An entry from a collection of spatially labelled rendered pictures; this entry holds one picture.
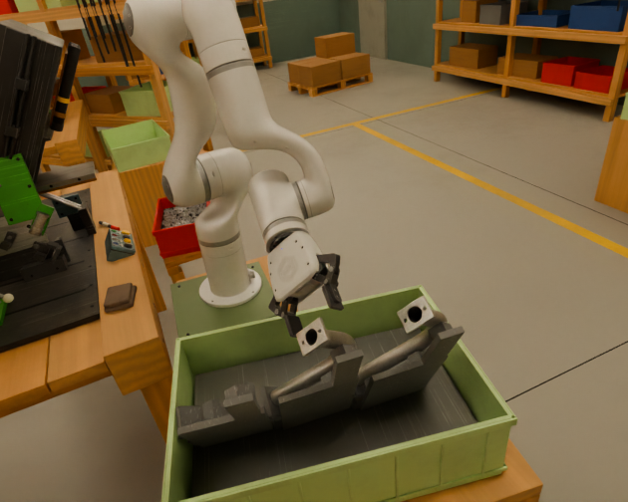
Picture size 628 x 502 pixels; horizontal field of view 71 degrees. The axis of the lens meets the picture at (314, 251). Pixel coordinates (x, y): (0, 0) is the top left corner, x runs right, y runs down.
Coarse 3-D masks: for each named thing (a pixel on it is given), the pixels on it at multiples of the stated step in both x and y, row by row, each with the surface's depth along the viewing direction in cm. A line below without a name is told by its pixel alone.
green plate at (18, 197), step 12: (12, 156) 141; (0, 168) 140; (12, 168) 142; (24, 168) 143; (0, 180) 141; (12, 180) 142; (24, 180) 144; (0, 192) 142; (12, 192) 143; (24, 192) 144; (36, 192) 146; (0, 204) 142; (12, 204) 144; (24, 204) 145; (36, 204) 146; (12, 216) 144; (24, 216) 146
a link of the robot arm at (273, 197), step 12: (252, 180) 86; (264, 180) 85; (276, 180) 85; (288, 180) 88; (252, 192) 86; (264, 192) 83; (276, 192) 83; (288, 192) 83; (252, 204) 86; (264, 204) 82; (276, 204) 81; (288, 204) 82; (300, 204) 83; (264, 216) 81; (276, 216) 80; (288, 216) 80; (300, 216) 82; (264, 228) 81
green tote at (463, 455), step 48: (192, 336) 105; (240, 336) 107; (288, 336) 110; (192, 384) 108; (480, 384) 87; (480, 432) 77; (288, 480) 73; (336, 480) 76; (384, 480) 79; (432, 480) 83
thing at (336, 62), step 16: (320, 48) 741; (336, 48) 734; (352, 48) 748; (288, 64) 738; (304, 64) 710; (320, 64) 694; (336, 64) 704; (352, 64) 717; (368, 64) 732; (304, 80) 708; (320, 80) 699; (336, 80) 715; (352, 80) 768; (368, 80) 743
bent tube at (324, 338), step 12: (312, 324) 70; (300, 336) 71; (312, 336) 72; (324, 336) 68; (336, 336) 72; (348, 336) 75; (300, 348) 71; (312, 348) 69; (324, 348) 72; (324, 360) 84; (312, 372) 84; (324, 372) 83; (288, 384) 87; (300, 384) 85; (312, 384) 85; (276, 396) 88
